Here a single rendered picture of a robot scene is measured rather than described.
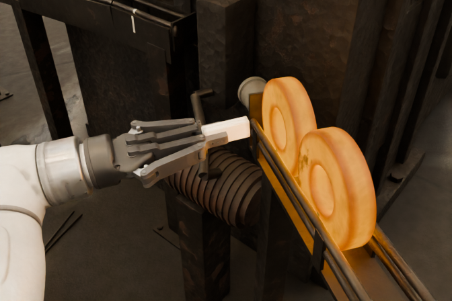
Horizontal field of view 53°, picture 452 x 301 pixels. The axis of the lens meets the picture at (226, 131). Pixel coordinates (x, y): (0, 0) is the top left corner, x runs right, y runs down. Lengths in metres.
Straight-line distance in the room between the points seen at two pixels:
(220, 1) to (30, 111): 1.38
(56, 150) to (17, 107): 1.52
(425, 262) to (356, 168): 1.01
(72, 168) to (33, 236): 0.10
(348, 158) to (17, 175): 0.41
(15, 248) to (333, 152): 0.38
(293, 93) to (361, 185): 0.19
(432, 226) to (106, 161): 1.20
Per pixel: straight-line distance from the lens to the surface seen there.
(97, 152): 0.64
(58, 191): 0.65
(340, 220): 0.56
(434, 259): 1.54
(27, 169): 0.65
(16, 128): 2.03
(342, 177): 0.53
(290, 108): 0.64
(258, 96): 0.76
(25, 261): 0.58
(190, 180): 0.92
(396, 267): 0.58
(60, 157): 0.64
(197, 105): 0.94
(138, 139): 0.67
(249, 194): 0.87
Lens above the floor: 1.13
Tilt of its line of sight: 38 degrees down
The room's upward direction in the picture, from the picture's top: straight up
